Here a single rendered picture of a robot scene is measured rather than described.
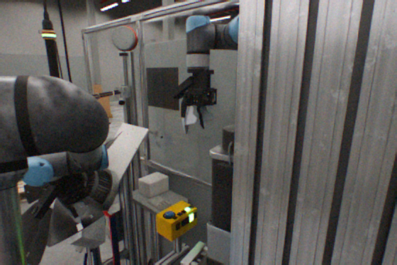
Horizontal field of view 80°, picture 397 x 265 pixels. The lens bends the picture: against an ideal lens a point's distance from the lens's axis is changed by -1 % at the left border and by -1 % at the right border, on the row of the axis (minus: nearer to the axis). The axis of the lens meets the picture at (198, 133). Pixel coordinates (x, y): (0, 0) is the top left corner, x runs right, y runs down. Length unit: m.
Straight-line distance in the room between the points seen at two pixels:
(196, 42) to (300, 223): 0.59
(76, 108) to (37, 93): 0.05
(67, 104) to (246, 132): 0.24
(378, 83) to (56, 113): 0.36
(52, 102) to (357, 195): 0.38
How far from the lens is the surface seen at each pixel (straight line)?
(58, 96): 0.37
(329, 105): 0.28
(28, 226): 1.32
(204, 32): 0.77
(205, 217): 1.64
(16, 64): 6.62
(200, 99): 0.77
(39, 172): 0.75
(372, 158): 0.29
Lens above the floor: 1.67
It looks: 15 degrees down
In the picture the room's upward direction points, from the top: straight up
